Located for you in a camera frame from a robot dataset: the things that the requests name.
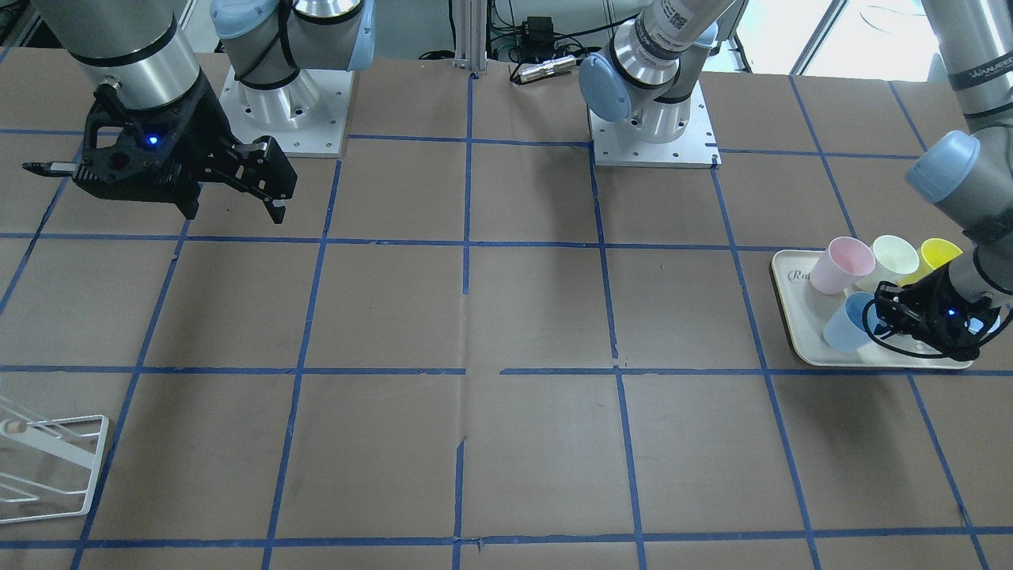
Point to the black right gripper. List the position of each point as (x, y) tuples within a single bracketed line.
[(206, 127)]

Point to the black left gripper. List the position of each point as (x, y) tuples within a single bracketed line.
[(931, 298)]

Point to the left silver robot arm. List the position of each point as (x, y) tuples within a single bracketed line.
[(916, 160)]

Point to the pale green cup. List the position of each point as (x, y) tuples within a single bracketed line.
[(895, 258)]

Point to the white wire cup rack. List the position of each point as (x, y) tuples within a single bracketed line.
[(50, 467)]

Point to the light blue ikea cup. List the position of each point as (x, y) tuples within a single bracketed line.
[(850, 327)]

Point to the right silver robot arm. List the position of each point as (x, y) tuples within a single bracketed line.
[(141, 47)]

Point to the white serving tray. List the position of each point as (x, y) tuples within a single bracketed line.
[(807, 311)]

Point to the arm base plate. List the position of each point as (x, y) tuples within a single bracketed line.
[(308, 117), (659, 135)]

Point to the yellow cup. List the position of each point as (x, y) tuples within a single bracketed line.
[(932, 255)]

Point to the pink cup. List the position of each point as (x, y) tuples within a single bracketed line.
[(843, 263)]

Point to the silver cylinder tool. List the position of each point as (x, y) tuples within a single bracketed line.
[(527, 73)]

